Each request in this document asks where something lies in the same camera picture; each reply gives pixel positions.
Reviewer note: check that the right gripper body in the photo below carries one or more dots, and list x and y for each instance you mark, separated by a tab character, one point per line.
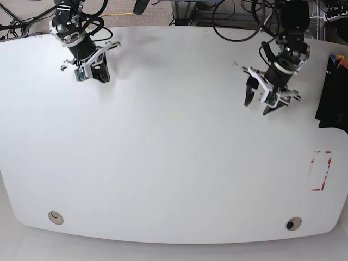
83	47

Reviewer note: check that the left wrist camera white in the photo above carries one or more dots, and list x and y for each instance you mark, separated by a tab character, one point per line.
269	97

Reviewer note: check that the white power strip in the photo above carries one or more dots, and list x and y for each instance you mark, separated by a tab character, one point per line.
335	14

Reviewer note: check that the black tripod leg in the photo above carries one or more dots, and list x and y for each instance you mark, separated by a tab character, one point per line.
19	28

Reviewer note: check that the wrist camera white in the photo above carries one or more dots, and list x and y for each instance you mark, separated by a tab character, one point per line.
269	97
83	70

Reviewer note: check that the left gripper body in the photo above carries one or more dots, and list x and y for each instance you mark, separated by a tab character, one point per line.
278	76

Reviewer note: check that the right table cable grommet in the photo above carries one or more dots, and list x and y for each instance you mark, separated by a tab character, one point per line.
293	224

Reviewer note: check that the table cable grommet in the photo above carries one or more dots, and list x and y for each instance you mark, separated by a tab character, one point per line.
293	224
55	218

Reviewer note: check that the aluminium frame stand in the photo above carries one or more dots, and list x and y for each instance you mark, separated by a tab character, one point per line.
182	12

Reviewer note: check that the red tape rectangle marking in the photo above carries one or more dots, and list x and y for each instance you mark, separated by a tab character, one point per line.
319	168

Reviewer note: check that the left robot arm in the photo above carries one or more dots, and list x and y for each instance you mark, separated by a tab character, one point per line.
286	23

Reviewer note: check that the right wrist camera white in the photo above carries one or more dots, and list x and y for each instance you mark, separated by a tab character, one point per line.
83	70

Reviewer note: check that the black graphic T-shirt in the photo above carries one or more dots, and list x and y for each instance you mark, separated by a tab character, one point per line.
332	109

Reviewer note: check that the left table cable grommet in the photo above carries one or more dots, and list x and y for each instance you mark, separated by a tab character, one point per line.
55	218

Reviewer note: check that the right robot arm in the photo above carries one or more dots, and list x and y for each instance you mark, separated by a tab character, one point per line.
74	28

